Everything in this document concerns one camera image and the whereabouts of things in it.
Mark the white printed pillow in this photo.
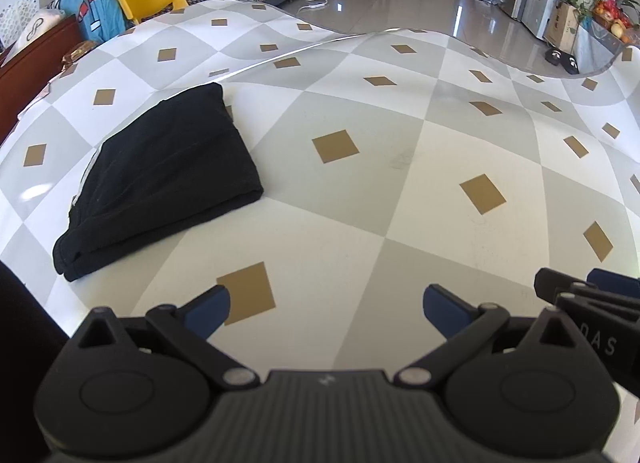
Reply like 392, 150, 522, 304
5, 8, 66, 56

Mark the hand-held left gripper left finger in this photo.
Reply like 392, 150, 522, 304
79, 285, 261, 390

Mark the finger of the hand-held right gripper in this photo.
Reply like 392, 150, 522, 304
534, 268, 640, 321
586, 268, 640, 300

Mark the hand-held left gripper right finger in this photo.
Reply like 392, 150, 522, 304
395, 284, 581, 390

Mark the brown wrapped packet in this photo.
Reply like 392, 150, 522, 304
61, 42, 96, 64

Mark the cardboard box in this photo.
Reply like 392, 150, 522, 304
544, 2, 581, 54

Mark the black t-shirt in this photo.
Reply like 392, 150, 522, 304
52, 82, 265, 283

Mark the checkered tablecloth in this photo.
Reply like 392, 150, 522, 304
0, 0, 640, 463

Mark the fruit basket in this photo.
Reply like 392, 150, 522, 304
590, 0, 638, 44

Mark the white laundry basket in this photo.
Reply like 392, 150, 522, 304
0, 0, 41, 51

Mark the blue cartoon blanket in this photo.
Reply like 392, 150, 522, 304
47, 0, 126, 44

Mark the person's dark clothing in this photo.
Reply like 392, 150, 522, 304
0, 260, 71, 463

